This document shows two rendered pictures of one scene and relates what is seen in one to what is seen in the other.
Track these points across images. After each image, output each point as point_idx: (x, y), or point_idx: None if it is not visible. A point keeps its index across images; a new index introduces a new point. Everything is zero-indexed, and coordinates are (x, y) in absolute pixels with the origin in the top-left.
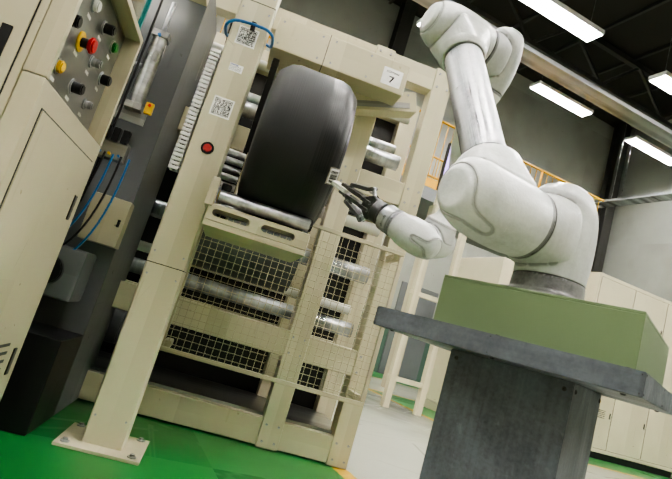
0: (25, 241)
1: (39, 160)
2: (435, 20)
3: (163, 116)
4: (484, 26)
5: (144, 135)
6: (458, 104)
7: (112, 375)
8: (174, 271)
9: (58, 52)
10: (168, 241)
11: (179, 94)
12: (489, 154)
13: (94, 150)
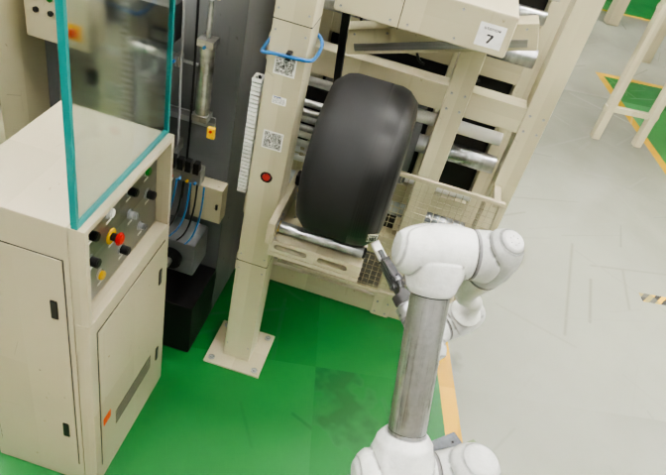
0: (129, 344)
1: (113, 333)
2: (396, 265)
3: (234, 103)
4: (454, 269)
5: (222, 122)
6: (397, 370)
7: (232, 323)
8: (259, 268)
9: (90, 312)
10: (250, 247)
11: (249, 61)
12: (385, 465)
13: (163, 236)
